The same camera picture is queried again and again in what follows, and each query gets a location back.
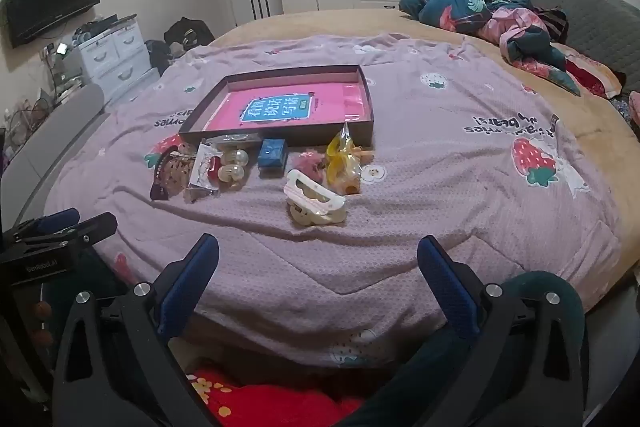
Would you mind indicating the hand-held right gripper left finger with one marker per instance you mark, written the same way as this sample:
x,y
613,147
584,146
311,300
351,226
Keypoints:
x,y
192,282

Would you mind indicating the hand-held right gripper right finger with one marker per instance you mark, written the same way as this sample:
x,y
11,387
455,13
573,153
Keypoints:
x,y
445,287

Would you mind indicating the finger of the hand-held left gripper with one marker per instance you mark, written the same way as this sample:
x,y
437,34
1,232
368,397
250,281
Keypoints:
x,y
95,227
57,221

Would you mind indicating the cherry earring packet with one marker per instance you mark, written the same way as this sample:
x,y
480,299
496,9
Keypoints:
x,y
202,172

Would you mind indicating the small blue box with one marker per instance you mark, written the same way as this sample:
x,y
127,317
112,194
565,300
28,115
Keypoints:
x,y
272,157

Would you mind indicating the pink cardboard box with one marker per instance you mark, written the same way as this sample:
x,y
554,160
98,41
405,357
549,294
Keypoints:
x,y
320,134

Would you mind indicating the grey padded footboard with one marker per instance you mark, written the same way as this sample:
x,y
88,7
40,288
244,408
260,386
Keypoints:
x,y
55,132

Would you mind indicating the pink strawberry print blanket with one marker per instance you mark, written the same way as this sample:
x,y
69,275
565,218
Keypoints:
x,y
400,207

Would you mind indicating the person's leg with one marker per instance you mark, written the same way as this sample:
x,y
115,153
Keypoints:
x,y
450,382

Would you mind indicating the pearl ball hair clip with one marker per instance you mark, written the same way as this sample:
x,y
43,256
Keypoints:
x,y
234,164

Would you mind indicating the red floral cloth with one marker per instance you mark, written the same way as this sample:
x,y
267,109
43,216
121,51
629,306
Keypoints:
x,y
260,402

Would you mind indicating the clear plastic packet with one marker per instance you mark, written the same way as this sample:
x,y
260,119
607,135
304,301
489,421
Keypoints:
x,y
235,139

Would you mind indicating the yellow plastic packet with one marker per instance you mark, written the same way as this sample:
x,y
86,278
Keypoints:
x,y
342,162

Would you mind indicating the pink fluffy toy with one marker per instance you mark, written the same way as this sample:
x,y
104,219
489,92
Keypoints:
x,y
307,164

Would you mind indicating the white drawer cabinet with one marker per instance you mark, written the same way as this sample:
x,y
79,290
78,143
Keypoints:
x,y
117,57

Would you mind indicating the pink book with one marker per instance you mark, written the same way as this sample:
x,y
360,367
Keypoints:
x,y
280,107

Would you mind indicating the dark bag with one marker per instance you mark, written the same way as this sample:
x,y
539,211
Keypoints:
x,y
190,34

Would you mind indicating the red patterned pillow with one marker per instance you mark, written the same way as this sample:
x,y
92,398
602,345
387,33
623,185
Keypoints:
x,y
595,74

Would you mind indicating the pink cloth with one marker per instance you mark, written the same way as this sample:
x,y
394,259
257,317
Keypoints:
x,y
635,107

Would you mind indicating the beige bed sheet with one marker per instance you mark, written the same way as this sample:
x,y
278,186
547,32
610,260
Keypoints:
x,y
350,22

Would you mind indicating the grey padded headboard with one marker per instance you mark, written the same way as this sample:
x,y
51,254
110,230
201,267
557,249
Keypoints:
x,y
590,17

